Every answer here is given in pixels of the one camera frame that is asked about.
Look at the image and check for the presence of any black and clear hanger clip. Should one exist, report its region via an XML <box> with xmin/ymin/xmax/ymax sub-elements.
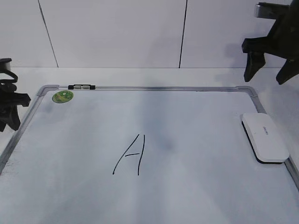
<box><xmin>68</xmin><ymin>84</ymin><xmax>96</xmax><ymax>90</ymax></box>

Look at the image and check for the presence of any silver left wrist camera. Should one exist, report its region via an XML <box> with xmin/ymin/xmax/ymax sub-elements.
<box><xmin>0</xmin><ymin>58</ymin><xmax>12</xmax><ymax>73</ymax></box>

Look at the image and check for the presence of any round green sticker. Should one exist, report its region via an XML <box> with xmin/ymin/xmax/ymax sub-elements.
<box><xmin>52</xmin><ymin>90</ymin><xmax>74</xmax><ymax>104</ymax></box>

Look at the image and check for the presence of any white whiteboard with aluminium frame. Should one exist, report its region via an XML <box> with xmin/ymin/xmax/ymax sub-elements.
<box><xmin>0</xmin><ymin>85</ymin><xmax>299</xmax><ymax>224</ymax></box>

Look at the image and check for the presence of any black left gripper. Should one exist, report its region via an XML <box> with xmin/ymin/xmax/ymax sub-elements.
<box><xmin>0</xmin><ymin>90</ymin><xmax>31</xmax><ymax>132</ymax></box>

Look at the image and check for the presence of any white whiteboard eraser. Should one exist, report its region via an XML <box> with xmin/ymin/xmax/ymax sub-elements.
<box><xmin>241</xmin><ymin>113</ymin><xmax>290</xmax><ymax>164</ymax></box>

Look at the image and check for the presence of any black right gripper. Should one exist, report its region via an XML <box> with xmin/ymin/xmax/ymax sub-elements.
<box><xmin>242</xmin><ymin>0</ymin><xmax>299</xmax><ymax>84</ymax></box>

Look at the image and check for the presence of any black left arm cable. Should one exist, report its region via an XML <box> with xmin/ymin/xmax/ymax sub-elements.
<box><xmin>0</xmin><ymin>71</ymin><xmax>19</xmax><ymax>94</ymax></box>

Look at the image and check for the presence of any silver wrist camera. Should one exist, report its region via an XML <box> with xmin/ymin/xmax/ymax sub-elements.
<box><xmin>0</xmin><ymin>58</ymin><xmax>12</xmax><ymax>73</ymax></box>
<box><xmin>254</xmin><ymin>2</ymin><xmax>290</xmax><ymax>20</ymax></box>

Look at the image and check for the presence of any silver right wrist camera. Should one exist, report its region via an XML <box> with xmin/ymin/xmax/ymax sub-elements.
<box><xmin>254</xmin><ymin>2</ymin><xmax>290</xmax><ymax>20</ymax></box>

